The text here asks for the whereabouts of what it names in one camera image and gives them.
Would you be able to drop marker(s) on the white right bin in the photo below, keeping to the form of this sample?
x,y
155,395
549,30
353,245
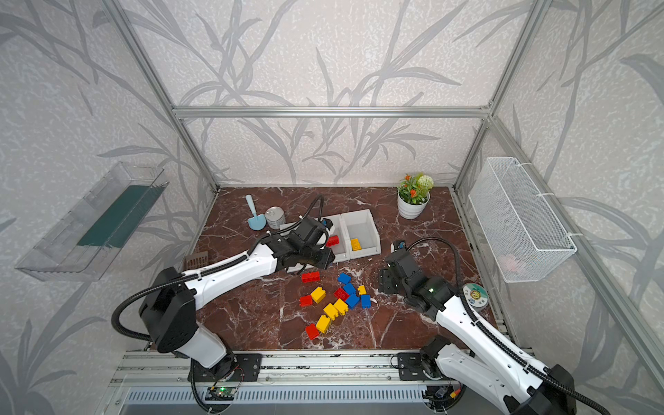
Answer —
x,y
360,225

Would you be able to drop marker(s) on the green artificial plant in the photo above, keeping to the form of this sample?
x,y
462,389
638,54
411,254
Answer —
x,y
415,190

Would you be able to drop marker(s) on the small red lego brick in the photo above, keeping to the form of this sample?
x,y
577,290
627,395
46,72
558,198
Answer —
x,y
306,301

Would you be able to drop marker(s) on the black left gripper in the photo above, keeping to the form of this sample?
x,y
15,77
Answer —
x,y
320,248

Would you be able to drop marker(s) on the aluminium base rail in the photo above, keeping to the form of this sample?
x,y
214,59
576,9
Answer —
x,y
279,377

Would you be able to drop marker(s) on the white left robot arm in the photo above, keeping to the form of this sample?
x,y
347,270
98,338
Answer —
x,y
169,313

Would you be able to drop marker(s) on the yellow lego brick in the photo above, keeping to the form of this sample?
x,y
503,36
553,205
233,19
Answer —
x,y
323,324
318,295

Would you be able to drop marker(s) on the clear wall shelf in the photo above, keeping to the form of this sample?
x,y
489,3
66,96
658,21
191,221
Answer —
x,y
85,242

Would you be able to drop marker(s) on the green tape roll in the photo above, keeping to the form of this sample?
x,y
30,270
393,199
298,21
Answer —
x,y
476,296

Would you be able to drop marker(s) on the brown slotted scoop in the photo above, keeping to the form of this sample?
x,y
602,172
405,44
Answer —
x,y
196,260

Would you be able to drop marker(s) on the white wire basket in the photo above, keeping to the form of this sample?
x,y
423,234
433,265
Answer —
x,y
526,238

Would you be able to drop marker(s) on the light blue scoop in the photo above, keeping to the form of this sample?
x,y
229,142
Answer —
x,y
257,221

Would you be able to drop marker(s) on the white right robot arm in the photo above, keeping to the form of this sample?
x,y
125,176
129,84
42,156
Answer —
x,y
492,366

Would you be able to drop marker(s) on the blue lego brick right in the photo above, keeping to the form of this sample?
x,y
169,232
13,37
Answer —
x,y
365,301

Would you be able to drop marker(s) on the white plant pot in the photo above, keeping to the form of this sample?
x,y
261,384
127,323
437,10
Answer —
x,y
411,211

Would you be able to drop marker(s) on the yellow lego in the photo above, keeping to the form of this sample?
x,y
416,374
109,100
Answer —
x,y
356,245

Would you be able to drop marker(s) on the white middle bin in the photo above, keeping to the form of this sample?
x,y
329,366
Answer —
x,y
340,248

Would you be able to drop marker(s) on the red lego brick front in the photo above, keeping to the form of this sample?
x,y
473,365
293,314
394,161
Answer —
x,y
312,332

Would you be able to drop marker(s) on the silver tin can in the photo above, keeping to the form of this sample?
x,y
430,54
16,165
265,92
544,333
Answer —
x,y
275,217

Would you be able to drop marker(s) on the long red lego brick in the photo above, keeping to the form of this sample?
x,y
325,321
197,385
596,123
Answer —
x,y
333,241

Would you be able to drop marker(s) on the yellow lego brick front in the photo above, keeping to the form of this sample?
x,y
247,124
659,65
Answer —
x,y
323,324

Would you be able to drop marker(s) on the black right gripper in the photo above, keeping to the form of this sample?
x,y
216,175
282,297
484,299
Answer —
x,y
391,277

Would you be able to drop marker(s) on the white bin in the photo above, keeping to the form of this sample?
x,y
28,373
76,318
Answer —
x,y
340,248
360,225

